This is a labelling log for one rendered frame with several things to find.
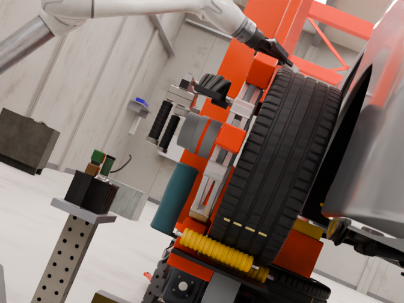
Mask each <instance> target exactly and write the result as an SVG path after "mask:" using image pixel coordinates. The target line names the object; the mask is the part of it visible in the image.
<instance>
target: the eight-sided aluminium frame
mask: <svg viewBox="0 0 404 303"><path fill-rule="evenodd" d="M250 85H252V84H249V83H247V82H245V83H244V85H243V87H242V89H241V90H240V92H239V94H238V96H237V97H236V98H235V100H234V102H233V105H232V107H231V109H230V112H229V114H228V119H227V121H226V123H228V124H230V125H232V123H233V120H234V119H237V120H239V121H240V125H239V127H238V128H240V129H242V130H244V129H245V131H246V134H247V133H248V130H249V127H250V123H251V120H252V119H253V116H254V113H255V111H256V108H257V105H258V104H259V101H260V99H261V98H262V95H263V93H264V91H265V90H264V89H262V88H259V87H256V89H255V92H254V94H253V95H252V98H251V100H250V101H249V103H248V102H246V101H244V100H243V99H244V97H245V95H246V93H247V91H248V89H249V87H250ZM245 126H246V127H245ZM220 151H221V148H220V147H217V146H215V149H214V151H213V153H212V156H211V157H210V159H209V160H208V163H207V165H206V168H205V170H204V173H203V178H202V181H201V184H200V187H199V189H198V192H197V195H196V197H195V200H194V202H193V204H192V206H191V209H190V211H189V216H191V217H193V218H195V219H198V220H200V221H203V222H205V223H207V221H208V219H210V217H211V215H212V213H213V208H214V207H215V204H216V202H217V200H218V198H219V195H220V193H221V191H222V189H223V188H224V186H225V184H226V182H227V179H228V177H229V175H230V171H231V168H232V167H230V165H229V164H230V161H231V159H232V157H233V154H234V153H232V152H229V151H228V153H227V155H226V157H225V159H224V162H222V161H219V160H217V158H218V156H219V153H220ZM213 184H214V186H213V189H212V192H211V194H210V197H209V200H208V202H207V205H206V206H205V205H203V203H204V201H205V199H206V197H207V195H208V193H209V191H210V189H211V187H212V185H213Z"/></svg>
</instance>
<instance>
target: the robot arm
mask: <svg viewBox="0 0 404 303"><path fill-rule="evenodd" d="M179 12H182V13H192V14H196V15H197V16H198V17H199V18H200V20H205V21H208V22H210V23H212V24H213V25H214V26H216V27H217V28H218V29H220V30H221V31H223V32H226V33H227V34H229V35H231V36H232V37H233V38H235V39H236V40H237V41H238V42H239V43H244V44H245V45H247V46H248V47H249V48H250V49H254V50H255V52H254V56H255V55H256V54H257V52H261V53H263V54H266V55H269V56H270V57H273V58H276V59H278V64H277V65H279V66H282V67H286V68H288V69H290V70H293V72H294V73H295V74H296V72H299V68H298V67H296V66H295V65H294V64H293V63H292V62H291V61H290V60H289V59H288V56H289V54H288V53H287V52H286V50H285V49H284V48H283V47H282V46H281V45H280V44H279V42H278V41H277V38H275V37H274V38H273V39H269V38H267V37H265V36H264V33H263V32H262V31H261V30H259V29H258V28H256V24H255V23H254V22H253V21H252V20H250V19H249V18H248V17H247V16H245V15H244V14H243V13H242V12H241V10H240V8H239V7H238V6H237V5H236V4H235V3H234V2H233V0H41V8H40V10H39V12H38V15H37V16H36V17H34V18H33V19H31V20H30V21H29V22H27V23H26V24H24V25H23V26H21V27H20V28H19V29H17V30H16V31H15V32H13V33H12V34H10V35H9V36H8V37H6V38H5V39H3V40H2V41H0V76H1V75H2V74H4V73H5V72H6V71H8V70H10V69H11V68H12V67H13V66H15V65H16V64H17V63H19V62H21V61H22V60H23V59H25V58H26V57H27V56H29V55H30V54H32V53H33V52H34V51H36V50H37V49H38V48H40V47H42V46H43V45H44V44H46V43H47V42H48V41H49V40H51V39H53V38H54V37H56V38H60V37H63V36H65V35H66V34H68V33H70V32H72V31H74V30H76V29H77V28H78V27H80V26H82V25H83V24H84V23H85V22H86V20H87V19H97V18H103V17H117V16H146V15H152V14H165V13H179Z"/></svg>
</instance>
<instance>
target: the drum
mask: <svg viewBox="0 0 404 303"><path fill-rule="evenodd" d="M222 125H223V123H222V122H220V121H217V120H214V119H212V118H210V117H207V116H205V115H204V116H200V115H198V114H196V113H194V112H189V114H188V115H187V116H186V118H185V120H184V123H183V125H182V126H181V130H180V132H179V135H178V137H177V142H176V144H177V145H178V146H181V147H183V148H185V149H187V150H188V152H190V153H193V154H195V155H197V156H199V157H202V158H204V159H207V160H209V159H210V157H211V156H212V153H213V151H214V149H215V146H216V143H215V142H216V138H217V137H218V135H219V133H220V130H221V126H222ZM227 153H228V151H227V150H224V149H221V151H220V153H219V156H218V158H217V160H219V161H222V162H224V159H225V157H226V155H227ZM236 156H237V155H236V154H233V157H232V159H231V161H230V164H229V165H230V167H232V166H233V163H234V161H235V159H236Z"/></svg>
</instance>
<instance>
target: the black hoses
mask: <svg viewBox="0 0 404 303"><path fill-rule="evenodd" d="M230 86H231V81H230V80H226V79H224V77H223V75H219V76H218V75H214V74H210V73H205V74H204V75H203V77H202V78H201V79H200V81H199V83H198V84H196V85H195V88H194V91H196V92H198V93H201V94H203V95H205V96H208V97H211V98H212V100H211V104H214V105H216V106H218V107H221V108H224V109H227V107H228V103H227V102H226V100H225V98H226V96H227V93H228V91H229V89H230Z"/></svg>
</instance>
